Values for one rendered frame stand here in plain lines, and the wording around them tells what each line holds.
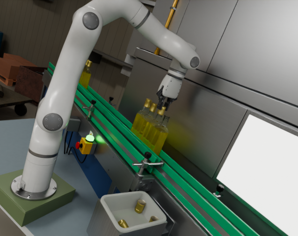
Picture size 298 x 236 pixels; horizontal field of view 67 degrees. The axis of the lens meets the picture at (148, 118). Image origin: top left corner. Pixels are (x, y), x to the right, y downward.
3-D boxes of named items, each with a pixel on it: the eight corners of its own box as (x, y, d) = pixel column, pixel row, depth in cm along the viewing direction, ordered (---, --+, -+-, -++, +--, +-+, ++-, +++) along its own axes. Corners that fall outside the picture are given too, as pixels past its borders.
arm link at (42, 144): (26, 156, 89) (39, 99, 84) (31, 136, 105) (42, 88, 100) (58, 159, 95) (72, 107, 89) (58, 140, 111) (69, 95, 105)
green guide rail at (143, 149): (151, 173, 104) (157, 158, 102) (149, 173, 104) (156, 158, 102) (55, 71, 230) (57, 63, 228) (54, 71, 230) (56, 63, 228)
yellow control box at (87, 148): (93, 155, 127) (97, 143, 125) (81, 155, 122) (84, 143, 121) (89, 149, 132) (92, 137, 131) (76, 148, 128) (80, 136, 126)
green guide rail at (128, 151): (138, 173, 100) (145, 158, 98) (137, 173, 99) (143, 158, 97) (48, 69, 226) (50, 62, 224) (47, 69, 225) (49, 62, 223)
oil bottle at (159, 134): (155, 165, 114) (170, 128, 109) (146, 165, 111) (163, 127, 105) (149, 159, 118) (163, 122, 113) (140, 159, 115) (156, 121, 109)
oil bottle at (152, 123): (149, 158, 119) (164, 122, 113) (141, 158, 115) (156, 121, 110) (143, 153, 123) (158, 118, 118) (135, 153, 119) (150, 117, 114)
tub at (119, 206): (161, 237, 87) (169, 219, 85) (111, 253, 72) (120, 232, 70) (138, 205, 100) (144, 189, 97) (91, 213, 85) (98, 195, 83)
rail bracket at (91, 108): (90, 121, 139) (97, 101, 135) (79, 120, 134) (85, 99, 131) (88, 119, 142) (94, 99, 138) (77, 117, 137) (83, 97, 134)
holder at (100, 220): (163, 249, 93) (177, 219, 89) (104, 270, 75) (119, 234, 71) (141, 218, 105) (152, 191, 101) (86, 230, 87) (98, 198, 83)
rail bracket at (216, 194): (218, 214, 94) (232, 188, 91) (208, 217, 90) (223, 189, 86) (211, 207, 97) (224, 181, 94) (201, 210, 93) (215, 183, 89)
